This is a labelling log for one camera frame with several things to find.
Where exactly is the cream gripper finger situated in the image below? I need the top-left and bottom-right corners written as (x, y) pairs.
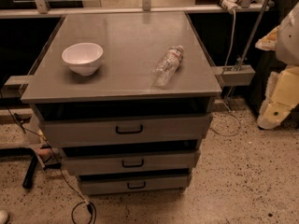
top-left (255, 26), bottom-right (279, 51)

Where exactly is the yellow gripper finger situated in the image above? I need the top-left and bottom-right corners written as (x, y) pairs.
top-left (257, 66), bottom-right (299, 130)

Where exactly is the grey top drawer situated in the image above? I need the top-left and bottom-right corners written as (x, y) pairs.
top-left (40, 114), bottom-right (211, 147)

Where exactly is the grey drawer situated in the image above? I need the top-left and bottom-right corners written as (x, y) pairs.
top-left (40, 114), bottom-right (211, 147)
top-left (78, 174), bottom-right (192, 195)
top-left (64, 151), bottom-right (200, 175)

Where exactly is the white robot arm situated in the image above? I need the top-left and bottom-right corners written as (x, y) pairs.
top-left (255, 3), bottom-right (299, 130)

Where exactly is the grey bottom drawer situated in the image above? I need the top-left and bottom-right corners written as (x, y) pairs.
top-left (78, 174), bottom-right (192, 195)

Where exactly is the grey drawer cabinet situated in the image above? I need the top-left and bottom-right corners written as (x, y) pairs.
top-left (21, 12), bottom-right (221, 182)

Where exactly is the grey middle drawer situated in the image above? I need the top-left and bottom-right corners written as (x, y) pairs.
top-left (64, 151), bottom-right (200, 175)

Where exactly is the thin metal rod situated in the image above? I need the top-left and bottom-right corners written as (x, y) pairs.
top-left (234, 0), bottom-right (270, 71)

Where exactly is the clear plastic water bottle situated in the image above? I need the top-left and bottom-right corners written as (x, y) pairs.
top-left (151, 46), bottom-right (184, 88)

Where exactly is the white ceramic bowl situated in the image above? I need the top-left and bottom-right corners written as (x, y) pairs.
top-left (62, 43), bottom-right (104, 76)

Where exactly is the black floor stand leg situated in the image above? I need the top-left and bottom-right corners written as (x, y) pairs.
top-left (0, 147), bottom-right (37, 189)

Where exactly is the white shoe tip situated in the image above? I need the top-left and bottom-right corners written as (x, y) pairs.
top-left (0, 210), bottom-right (9, 224)

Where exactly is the white power cable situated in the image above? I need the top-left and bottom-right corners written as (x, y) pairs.
top-left (208, 8), bottom-right (243, 138)

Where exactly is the grey metal bracket block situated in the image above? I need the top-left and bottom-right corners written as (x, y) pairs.
top-left (212, 65), bottom-right (255, 87)

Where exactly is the black floor cable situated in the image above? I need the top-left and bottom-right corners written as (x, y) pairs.
top-left (0, 91), bottom-right (97, 224)

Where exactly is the grey metal rail shelf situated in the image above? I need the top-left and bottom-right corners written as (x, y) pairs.
top-left (0, 3), bottom-right (276, 20)

